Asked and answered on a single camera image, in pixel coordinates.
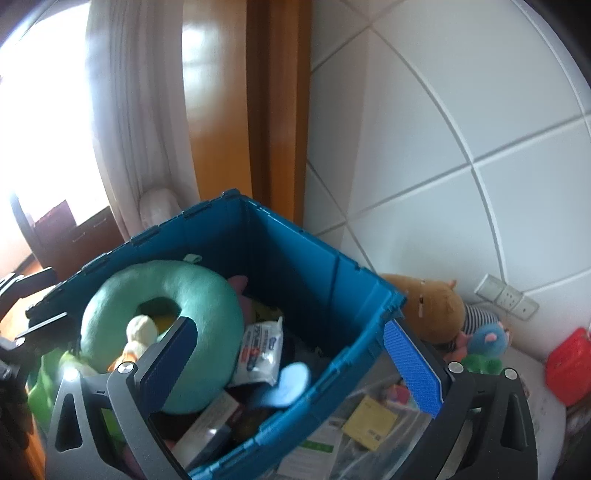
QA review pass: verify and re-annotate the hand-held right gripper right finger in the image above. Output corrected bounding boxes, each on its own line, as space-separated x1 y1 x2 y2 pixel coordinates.
383 318 539 480

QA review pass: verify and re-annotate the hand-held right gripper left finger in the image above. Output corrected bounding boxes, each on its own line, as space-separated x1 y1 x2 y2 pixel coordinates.
45 316 199 480

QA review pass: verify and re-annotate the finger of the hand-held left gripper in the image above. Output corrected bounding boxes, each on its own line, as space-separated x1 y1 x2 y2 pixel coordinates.
14 311 70 347
0 267 58 305

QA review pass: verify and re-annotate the cream duck plush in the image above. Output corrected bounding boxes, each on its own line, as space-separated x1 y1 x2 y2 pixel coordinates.
108 315 160 370

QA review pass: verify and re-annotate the teal neck pillow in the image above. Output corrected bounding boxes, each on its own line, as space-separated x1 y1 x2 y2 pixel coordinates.
81 260 245 414

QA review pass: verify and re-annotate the white tissue packet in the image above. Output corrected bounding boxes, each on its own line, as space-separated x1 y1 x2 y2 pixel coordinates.
229 318 284 387

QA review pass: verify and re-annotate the blue plastic crate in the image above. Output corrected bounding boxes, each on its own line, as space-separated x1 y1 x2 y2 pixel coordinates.
25 188 408 480

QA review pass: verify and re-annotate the brown capybara plush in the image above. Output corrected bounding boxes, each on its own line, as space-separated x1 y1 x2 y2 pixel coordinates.
379 273 467 344

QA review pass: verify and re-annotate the white brown box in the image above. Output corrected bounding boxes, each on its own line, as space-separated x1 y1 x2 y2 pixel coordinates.
173 390 241 467

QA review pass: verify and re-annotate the green dinosaur plush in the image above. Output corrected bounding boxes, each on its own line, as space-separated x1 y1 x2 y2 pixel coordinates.
464 353 504 374

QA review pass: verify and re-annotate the yellow note pad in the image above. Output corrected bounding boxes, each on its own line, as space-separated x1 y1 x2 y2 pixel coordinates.
342 394 398 450

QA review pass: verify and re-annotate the dark wooden cabinet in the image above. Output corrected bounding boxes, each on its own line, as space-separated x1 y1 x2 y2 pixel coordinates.
9 194 125 269

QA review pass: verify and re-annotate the striped plush toy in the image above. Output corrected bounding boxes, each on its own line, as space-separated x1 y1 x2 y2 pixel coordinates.
462 305 499 335

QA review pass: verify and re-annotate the blue round plush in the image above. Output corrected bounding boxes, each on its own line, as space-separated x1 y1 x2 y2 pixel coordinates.
468 322 511 358

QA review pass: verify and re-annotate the light blue plush toy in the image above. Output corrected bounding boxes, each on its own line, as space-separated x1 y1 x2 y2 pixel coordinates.
259 362 311 409

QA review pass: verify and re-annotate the white booklet green label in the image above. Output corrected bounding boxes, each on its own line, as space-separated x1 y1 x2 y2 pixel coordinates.
277 422 345 478

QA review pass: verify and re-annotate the pale blue striped tablecloth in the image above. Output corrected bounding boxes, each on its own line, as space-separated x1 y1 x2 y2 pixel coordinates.
277 342 568 480

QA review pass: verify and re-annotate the red toy suitcase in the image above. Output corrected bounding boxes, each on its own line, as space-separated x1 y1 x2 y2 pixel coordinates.
545 327 591 407

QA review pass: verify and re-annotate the white curtain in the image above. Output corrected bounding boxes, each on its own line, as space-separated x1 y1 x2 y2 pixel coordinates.
85 0 201 241

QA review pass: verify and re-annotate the white wall socket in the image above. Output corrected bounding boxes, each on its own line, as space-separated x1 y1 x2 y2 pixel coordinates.
475 273 540 321

